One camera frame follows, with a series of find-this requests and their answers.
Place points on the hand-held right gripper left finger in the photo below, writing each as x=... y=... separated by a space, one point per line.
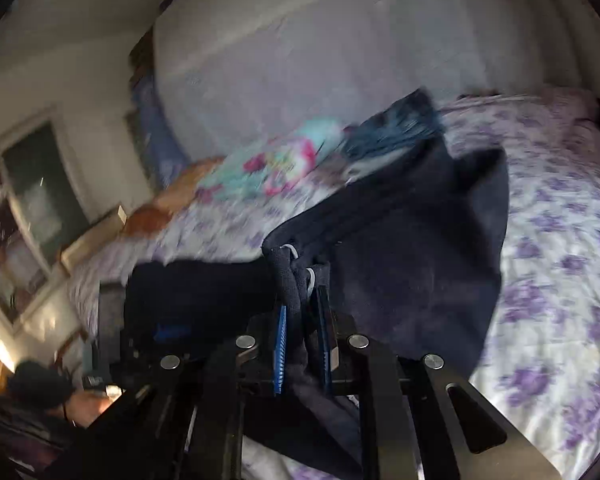
x=280 y=350

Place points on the white framed glass panel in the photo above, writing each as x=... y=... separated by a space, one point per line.
x=35 y=195

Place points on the floral teal pink pillow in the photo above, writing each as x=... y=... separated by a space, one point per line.
x=275 y=160

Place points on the white lace cover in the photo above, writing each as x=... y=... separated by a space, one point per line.
x=330 y=50

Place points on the blue printed bag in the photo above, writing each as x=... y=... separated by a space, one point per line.
x=155 y=130

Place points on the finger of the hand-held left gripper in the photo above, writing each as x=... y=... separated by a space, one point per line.
x=172 y=333

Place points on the navy pants with grey piping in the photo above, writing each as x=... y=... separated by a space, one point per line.
x=405 y=260

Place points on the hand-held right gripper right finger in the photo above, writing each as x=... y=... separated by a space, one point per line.
x=324 y=340

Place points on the purple floral pillow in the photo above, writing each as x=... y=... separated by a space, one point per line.
x=572 y=105

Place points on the blue denim jeans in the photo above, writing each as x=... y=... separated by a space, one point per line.
x=395 y=125

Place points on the bed with purple floral sheet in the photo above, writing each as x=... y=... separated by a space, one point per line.
x=555 y=260

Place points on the brown pillow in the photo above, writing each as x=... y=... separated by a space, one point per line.
x=170 y=200

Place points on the light wooden frame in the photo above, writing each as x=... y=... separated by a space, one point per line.
x=92 y=242

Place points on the brown cloth bundle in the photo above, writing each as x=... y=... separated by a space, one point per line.
x=142 y=57

